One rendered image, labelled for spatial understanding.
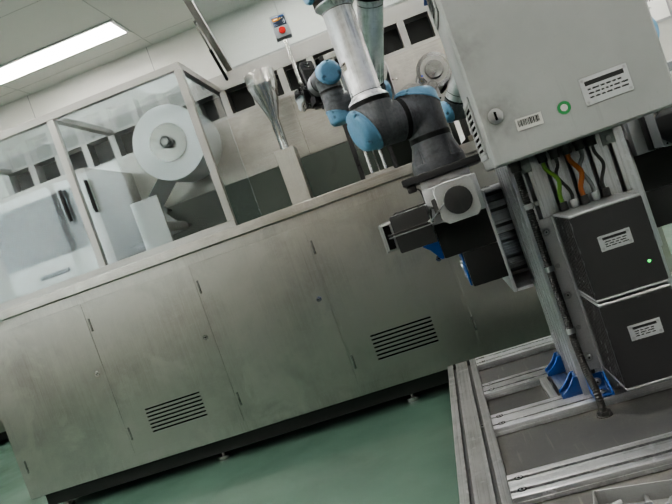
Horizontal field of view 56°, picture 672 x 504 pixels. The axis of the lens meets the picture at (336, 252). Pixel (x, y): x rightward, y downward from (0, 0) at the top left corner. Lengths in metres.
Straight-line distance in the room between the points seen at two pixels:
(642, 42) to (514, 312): 1.43
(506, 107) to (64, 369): 2.19
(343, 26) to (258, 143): 1.46
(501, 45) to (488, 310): 1.43
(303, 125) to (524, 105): 1.97
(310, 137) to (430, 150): 1.42
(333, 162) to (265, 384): 1.12
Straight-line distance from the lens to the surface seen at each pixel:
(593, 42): 1.28
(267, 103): 2.88
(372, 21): 1.92
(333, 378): 2.55
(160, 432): 2.80
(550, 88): 1.25
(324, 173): 3.07
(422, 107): 1.75
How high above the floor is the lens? 0.75
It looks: 2 degrees down
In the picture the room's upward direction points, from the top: 19 degrees counter-clockwise
